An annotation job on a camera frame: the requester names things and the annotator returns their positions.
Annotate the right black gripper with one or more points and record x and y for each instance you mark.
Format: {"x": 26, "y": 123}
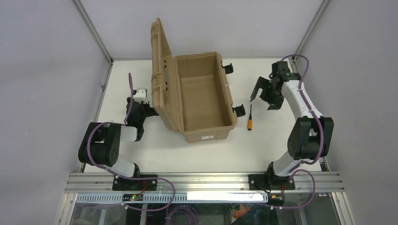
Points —
{"x": 269, "y": 92}

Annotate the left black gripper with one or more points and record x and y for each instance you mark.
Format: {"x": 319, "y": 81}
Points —
{"x": 140, "y": 111}

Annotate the orange handled screwdriver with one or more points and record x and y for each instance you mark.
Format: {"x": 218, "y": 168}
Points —
{"x": 250, "y": 120}

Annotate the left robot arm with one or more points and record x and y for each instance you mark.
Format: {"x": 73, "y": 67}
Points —
{"x": 100, "y": 146}

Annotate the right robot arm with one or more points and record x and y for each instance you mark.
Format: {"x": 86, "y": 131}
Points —
{"x": 311, "y": 134}

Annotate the tan plastic toolbox bin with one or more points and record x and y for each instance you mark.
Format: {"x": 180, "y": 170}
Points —
{"x": 191, "y": 93}

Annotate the orange object below table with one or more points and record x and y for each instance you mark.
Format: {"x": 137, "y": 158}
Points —
{"x": 239, "y": 209}

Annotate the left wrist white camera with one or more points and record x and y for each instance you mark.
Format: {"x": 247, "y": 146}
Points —
{"x": 140, "y": 95}

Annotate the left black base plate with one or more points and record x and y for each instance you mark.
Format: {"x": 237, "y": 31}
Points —
{"x": 148, "y": 184}

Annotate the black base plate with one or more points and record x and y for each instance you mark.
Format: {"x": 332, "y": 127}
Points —
{"x": 269, "y": 182}
{"x": 148, "y": 184}

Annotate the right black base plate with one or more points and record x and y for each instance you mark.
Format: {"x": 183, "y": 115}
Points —
{"x": 269, "y": 182}

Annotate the white slotted cable duct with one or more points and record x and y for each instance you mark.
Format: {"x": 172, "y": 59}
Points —
{"x": 189, "y": 197}

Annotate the aluminium mounting rail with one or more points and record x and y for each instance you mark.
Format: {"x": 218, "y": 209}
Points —
{"x": 96, "y": 182}

